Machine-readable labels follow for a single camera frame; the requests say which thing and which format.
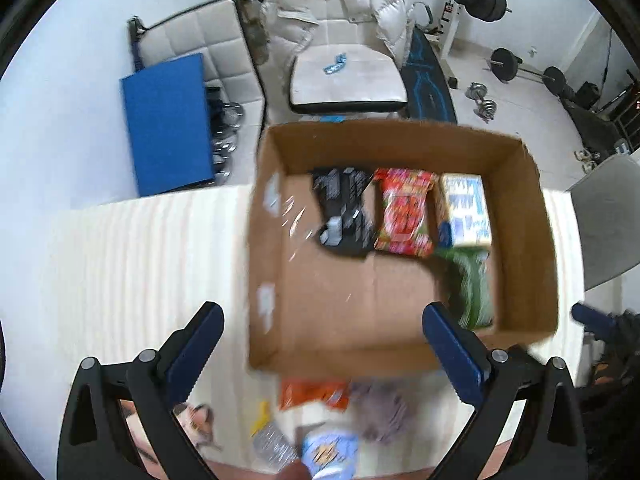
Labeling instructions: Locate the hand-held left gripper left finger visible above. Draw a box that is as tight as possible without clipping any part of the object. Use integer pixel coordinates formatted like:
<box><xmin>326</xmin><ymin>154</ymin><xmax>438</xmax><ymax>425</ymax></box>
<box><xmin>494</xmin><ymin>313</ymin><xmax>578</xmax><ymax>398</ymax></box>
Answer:
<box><xmin>56</xmin><ymin>301</ymin><xmax>225</xmax><ymax>480</ymax></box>

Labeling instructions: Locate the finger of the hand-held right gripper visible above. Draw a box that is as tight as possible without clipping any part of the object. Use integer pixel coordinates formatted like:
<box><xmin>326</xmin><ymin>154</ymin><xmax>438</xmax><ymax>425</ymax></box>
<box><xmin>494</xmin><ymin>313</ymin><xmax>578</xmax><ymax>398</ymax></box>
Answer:
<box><xmin>571</xmin><ymin>302</ymin><xmax>621</xmax><ymax>337</ymax></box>

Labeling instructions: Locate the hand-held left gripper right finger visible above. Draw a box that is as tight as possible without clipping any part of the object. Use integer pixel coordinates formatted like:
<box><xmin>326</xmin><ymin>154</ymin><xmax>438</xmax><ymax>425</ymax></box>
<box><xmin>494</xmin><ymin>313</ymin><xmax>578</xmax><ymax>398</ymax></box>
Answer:
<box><xmin>422</xmin><ymin>301</ymin><xmax>590</xmax><ymax>480</ymax></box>

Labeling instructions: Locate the brown cardboard box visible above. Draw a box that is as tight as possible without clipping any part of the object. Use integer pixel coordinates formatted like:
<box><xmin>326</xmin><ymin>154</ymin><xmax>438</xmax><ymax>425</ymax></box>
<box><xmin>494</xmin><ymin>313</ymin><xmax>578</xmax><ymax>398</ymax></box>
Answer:
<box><xmin>248</xmin><ymin>121</ymin><xmax>560</xmax><ymax>374</ymax></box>

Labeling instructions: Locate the printed picture card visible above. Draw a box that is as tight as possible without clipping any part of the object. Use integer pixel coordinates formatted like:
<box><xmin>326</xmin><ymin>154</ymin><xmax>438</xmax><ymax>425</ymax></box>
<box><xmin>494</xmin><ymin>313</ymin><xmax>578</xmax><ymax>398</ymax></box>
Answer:
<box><xmin>120</xmin><ymin>400</ymin><xmax>224</xmax><ymax>463</ymax></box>

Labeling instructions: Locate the green packet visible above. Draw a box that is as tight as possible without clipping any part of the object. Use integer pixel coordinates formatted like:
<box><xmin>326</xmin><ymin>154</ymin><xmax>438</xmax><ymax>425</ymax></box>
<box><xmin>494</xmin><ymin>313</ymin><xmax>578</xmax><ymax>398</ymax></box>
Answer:
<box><xmin>434</xmin><ymin>247</ymin><xmax>496</xmax><ymax>331</ymax></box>

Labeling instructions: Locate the small yellow packet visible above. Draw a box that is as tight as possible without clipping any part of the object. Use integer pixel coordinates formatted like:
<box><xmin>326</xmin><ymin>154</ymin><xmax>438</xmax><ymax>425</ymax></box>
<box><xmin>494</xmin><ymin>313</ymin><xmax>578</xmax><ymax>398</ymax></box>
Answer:
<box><xmin>250</xmin><ymin>400</ymin><xmax>273</xmax><ymax>436</ymax></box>

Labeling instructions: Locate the orange packet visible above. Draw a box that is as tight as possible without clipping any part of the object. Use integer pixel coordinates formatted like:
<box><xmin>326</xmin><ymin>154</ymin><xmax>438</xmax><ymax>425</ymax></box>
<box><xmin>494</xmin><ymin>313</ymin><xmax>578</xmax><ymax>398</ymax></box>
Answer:
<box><xmin>280</xmin><ymin>379</ymin><xmax>352</xmax><ymax>412</ymax></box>

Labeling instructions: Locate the white and blue carton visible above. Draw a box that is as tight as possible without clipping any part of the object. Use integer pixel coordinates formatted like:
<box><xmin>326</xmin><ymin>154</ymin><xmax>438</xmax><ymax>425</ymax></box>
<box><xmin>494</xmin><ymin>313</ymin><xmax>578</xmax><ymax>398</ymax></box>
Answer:
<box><xmin>434</xmin><ymin>172</ymin><xmax>493</xmax><ymax>249</ymax></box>

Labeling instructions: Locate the red patterned packet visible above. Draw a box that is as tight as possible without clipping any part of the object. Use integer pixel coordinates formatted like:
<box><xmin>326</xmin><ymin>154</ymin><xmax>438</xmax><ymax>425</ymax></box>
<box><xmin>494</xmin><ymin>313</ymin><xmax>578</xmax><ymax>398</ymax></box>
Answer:
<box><xmin>372</xmin><ymin>167</ymin><xmax>440</xmax><ymax>258</ymax></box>

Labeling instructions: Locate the blue and white packet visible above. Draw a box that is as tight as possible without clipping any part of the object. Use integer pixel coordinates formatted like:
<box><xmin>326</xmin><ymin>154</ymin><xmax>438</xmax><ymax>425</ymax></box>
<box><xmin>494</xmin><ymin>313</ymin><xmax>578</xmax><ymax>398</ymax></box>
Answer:
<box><xmin>300</xmin><ymin>430</ymin><xmax>361</xmax><ymax>480</ymax></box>

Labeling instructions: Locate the black packet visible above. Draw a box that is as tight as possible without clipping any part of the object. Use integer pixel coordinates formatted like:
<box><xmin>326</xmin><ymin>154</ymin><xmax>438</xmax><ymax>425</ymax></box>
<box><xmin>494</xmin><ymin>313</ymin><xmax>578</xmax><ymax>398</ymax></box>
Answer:
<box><xmin>311</xmin><ymin>166</ymin><xmax>376</xmax><ymax>259</ymax></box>

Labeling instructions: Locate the black weight bench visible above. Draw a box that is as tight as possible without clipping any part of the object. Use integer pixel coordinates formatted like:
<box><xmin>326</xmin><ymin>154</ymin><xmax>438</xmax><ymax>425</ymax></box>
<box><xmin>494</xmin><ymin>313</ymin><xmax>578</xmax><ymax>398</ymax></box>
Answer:
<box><xmin>559</xmin><ymin>81</ymin><xmax>640</xmax><ymax>153</ymax></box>

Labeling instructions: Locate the blue board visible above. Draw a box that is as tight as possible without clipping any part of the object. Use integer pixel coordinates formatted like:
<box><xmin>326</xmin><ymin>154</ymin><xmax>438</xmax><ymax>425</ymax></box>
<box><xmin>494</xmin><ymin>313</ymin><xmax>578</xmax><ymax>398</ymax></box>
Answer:
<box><xmin>119</xmin><ymin>52</ymin><xmax>217</xmax><ymax>197</ymax></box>

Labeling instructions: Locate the chrome dumbbell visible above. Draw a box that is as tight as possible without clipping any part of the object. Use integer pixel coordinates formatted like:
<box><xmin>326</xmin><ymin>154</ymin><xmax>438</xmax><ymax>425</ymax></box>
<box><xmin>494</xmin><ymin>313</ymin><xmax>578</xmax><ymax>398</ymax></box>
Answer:
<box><xmin>466</xmin><ymin>82</ymin><xmax>499</xmax><ymax>122</ymax></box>

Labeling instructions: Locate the short barbell with black plates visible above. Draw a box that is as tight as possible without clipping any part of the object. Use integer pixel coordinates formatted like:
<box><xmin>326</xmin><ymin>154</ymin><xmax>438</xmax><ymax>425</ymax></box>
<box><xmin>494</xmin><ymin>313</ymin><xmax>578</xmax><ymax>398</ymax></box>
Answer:
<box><xmin>484</xmin><ymin>48</ymin><xmax>568</xmax><ymax>97</ymax></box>

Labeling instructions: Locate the black and blue mat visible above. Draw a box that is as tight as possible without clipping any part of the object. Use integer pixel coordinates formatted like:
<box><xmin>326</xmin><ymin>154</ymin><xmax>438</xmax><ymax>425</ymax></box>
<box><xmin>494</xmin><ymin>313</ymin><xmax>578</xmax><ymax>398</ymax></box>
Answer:
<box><xmin>401</xmin><ymin>27</ymin><xmax>459</xmax><ymax>125</ymax></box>

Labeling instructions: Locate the white office chair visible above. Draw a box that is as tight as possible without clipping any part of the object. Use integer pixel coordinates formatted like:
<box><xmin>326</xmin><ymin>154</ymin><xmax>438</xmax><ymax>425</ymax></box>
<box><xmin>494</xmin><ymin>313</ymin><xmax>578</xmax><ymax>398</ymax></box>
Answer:
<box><xmin>287</xmin><ymin>42</ymin><xmax>408</xmax><ymax>116</ymax></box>

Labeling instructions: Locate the small blue wrapper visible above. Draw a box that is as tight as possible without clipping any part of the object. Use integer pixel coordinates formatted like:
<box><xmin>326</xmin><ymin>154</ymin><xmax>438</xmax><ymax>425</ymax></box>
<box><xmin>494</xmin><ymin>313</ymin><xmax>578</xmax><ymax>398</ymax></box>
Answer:
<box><xmin>322</xmin><ymin>53</ymin><xmax>350</xmax><ymax>76</ymax></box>

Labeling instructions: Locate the white quilted chair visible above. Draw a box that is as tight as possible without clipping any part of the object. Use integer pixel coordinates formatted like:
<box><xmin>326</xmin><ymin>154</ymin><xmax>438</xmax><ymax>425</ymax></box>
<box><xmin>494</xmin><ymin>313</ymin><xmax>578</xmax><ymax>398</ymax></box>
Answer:
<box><xmin>131</xmin><ymin>0</ymin><xmax>267</xmax><ymax>128</ymax></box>

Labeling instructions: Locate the camouflage cloth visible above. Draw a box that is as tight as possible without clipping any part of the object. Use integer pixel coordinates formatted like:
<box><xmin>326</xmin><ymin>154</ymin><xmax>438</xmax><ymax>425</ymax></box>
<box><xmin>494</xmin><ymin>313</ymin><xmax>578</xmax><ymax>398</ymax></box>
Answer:
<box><xmin>239</xmin><ymin>0</ymin><xmax>273</xmax><ymax>67</ymax></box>

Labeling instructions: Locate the white weight rack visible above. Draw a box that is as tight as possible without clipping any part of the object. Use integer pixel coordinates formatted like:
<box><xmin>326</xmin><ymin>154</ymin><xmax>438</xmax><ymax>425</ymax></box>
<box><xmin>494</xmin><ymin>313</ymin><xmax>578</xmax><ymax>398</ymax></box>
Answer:
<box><xmin>437</xmin><ymin>0</ymin><xmax>478</xmax><ymax>58</ymax></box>

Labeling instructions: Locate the white puffer jacket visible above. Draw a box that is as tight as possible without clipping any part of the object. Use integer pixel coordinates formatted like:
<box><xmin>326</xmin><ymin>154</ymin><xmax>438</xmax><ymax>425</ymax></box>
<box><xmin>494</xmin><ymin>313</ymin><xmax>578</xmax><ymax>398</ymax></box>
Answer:
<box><xmin>259</xmin><ymin>0</ymin><xmax>412</xmax><ymax>73</ymax></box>

